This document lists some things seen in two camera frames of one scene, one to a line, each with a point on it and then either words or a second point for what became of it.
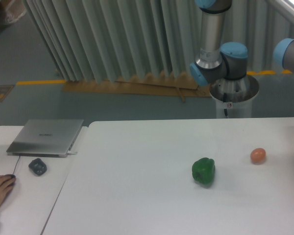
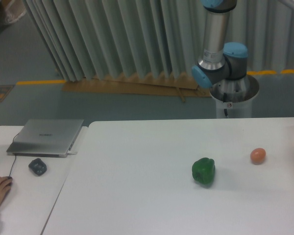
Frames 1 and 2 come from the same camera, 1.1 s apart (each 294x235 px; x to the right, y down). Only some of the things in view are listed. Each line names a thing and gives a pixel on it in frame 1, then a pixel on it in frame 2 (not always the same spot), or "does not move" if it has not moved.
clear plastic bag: [14, 10] does not move
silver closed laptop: [43, 138] does not move
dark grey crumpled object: [37, 166] does not move
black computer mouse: [12, 175] -> [10, 177]
